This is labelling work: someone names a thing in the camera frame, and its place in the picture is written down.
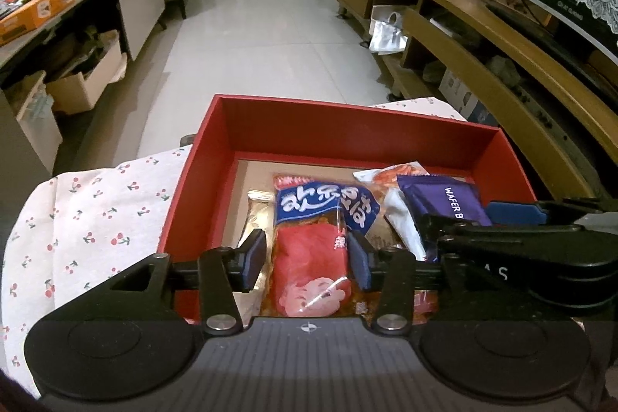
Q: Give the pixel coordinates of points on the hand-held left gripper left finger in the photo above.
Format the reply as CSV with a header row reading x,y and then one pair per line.
x,y
253,260

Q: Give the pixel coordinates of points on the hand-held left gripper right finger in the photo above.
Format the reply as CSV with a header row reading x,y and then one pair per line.
x,y
359,262

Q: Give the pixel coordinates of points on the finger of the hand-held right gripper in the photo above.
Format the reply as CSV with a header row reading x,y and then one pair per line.
x,y
483,233
514,213

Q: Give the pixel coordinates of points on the clear pale snack packet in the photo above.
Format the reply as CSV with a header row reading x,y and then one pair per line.
x,y
258,214

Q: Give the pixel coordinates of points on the red and blue snack packet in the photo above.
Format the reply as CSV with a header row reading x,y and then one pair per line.
x,y
309,257

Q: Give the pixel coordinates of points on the dark purple wafer packet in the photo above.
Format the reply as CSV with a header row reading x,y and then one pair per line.
x,y
444,199

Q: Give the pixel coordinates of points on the white snack packet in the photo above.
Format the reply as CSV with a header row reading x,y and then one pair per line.
x,y
393,211

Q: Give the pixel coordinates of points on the pink clear snack packet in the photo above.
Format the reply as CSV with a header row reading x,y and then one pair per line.
x,y
425,306

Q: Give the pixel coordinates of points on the red cardboard box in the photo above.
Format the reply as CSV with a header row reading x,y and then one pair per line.
x,y
338,127

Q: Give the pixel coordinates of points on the white and blue carton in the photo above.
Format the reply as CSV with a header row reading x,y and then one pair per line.
x,y
463,98

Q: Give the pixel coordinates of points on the wooden television cabinet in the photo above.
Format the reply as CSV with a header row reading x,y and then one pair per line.
x,y
483,69

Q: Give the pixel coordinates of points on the cherry print tablecloth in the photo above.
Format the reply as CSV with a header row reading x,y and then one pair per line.
x,y
96,219

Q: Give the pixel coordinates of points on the white shopping bag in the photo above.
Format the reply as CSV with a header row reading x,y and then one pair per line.
x,y
388,33

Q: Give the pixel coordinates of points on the small white cardboard box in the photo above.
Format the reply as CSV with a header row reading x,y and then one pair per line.
x,y
84,84

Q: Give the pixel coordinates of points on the tall white cardboard box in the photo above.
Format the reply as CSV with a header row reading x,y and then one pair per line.
x,y
36,127

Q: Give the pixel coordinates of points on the white cabinet door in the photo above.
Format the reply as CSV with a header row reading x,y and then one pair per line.
x,y
141,6

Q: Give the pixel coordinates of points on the orange flat box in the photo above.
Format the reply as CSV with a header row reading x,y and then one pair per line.
x,y
34,14

